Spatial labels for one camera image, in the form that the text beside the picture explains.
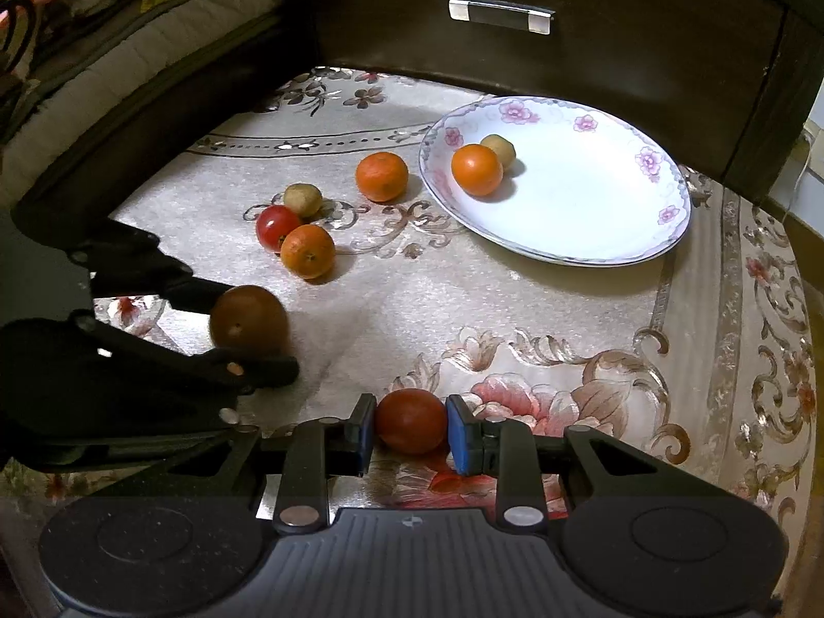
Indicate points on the orange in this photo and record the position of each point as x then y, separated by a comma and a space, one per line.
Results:
308, 252
477, 170
382, 176

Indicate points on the small red tomato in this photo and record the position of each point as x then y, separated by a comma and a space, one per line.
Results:
273, 225

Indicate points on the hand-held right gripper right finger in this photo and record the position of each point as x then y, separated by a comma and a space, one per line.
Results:
458, 438

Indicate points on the small tan round fruit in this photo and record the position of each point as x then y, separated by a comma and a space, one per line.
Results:
304, 199
504, 148

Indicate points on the white floral plate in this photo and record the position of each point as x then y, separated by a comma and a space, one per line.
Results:
579, 206

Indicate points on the beige floral tablecloth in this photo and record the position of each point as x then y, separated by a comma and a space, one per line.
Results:
515, 309

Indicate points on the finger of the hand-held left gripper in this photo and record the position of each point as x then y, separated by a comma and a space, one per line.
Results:
129, 251
161, 370

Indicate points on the beige mattress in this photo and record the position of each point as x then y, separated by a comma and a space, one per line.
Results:
96, 67

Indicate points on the dark red tomato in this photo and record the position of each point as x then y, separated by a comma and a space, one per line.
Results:
248, 322

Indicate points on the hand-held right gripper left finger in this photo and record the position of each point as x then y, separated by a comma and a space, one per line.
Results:
365, 441

